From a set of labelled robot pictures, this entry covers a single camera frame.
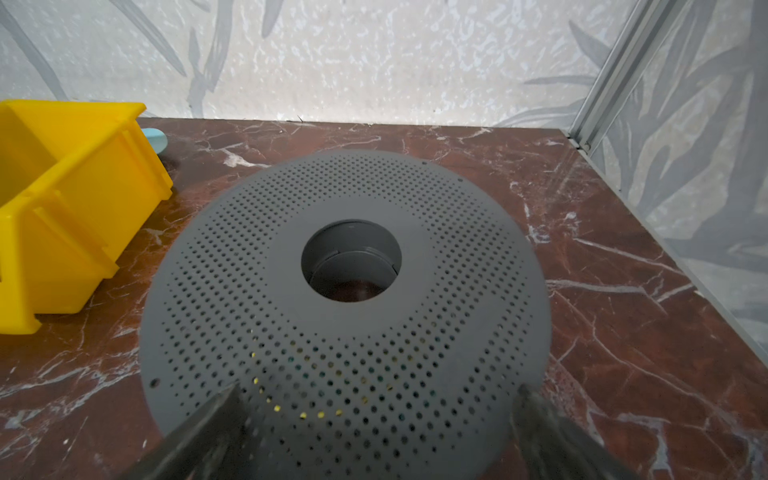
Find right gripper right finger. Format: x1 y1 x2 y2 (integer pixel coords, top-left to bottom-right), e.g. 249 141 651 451
512 384 638 479

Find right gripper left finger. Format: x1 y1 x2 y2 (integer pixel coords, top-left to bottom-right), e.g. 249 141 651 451
119 383 247 479

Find yellow cable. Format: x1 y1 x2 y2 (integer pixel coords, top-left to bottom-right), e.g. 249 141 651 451
248 341 415 421

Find grey perforated cable spool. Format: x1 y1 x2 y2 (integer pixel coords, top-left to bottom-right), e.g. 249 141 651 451
139 150 552 479

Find yellow storage bin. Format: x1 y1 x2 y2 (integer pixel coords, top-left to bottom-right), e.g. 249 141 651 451
1 100 172 335

